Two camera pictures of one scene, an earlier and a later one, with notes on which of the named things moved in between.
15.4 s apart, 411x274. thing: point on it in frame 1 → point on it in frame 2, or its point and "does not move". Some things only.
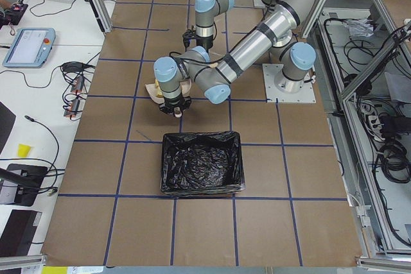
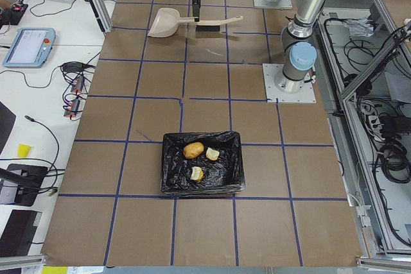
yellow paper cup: (23, 150) does not move
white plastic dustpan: (185, 86) → (166, 22)
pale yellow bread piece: (159, 94) → (212, 154)
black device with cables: (26, 181) does not move
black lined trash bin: (201, 162) does not move
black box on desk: (18, 235) does not move
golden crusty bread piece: (157, 85) → (197, 174)
